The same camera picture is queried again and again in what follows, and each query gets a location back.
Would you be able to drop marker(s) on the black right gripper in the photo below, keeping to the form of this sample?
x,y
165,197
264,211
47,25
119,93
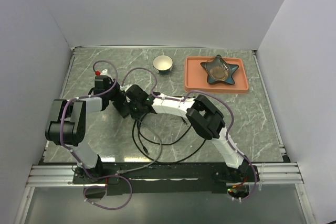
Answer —
x,y
135,114

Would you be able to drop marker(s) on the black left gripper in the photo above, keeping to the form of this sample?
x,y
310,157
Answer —
x,y
115,85

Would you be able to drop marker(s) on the black network switch box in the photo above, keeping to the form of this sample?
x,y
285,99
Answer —
x,y
120,103

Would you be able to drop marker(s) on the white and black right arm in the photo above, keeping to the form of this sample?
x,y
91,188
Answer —
x,y
204,117

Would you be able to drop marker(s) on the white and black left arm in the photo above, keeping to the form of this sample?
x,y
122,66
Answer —
x,y
66,124

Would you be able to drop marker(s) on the small white teal bowl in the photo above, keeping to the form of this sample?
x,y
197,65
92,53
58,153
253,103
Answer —
x,y
163,64

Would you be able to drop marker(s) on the salmon pink tray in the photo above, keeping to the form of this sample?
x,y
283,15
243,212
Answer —
x,y
195,77

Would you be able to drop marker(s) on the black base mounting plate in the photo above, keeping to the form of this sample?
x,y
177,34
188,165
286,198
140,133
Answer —
x,y
122,178

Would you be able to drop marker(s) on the dark blue star dish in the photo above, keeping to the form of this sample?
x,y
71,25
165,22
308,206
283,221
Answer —
x,y
229,81

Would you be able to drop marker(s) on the clear glass bowl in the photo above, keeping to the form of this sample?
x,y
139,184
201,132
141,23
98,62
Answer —
x,y
218,69

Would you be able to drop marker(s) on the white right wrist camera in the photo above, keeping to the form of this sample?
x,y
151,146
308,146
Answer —
x,y
124,89

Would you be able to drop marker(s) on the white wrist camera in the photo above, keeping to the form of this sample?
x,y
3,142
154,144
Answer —
x,y
124,89
103,72

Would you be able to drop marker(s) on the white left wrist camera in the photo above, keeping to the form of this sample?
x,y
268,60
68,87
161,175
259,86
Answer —
x,y
103,72

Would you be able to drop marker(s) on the aluminium frame rail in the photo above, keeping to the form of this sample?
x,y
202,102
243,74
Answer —
x,y
62,175

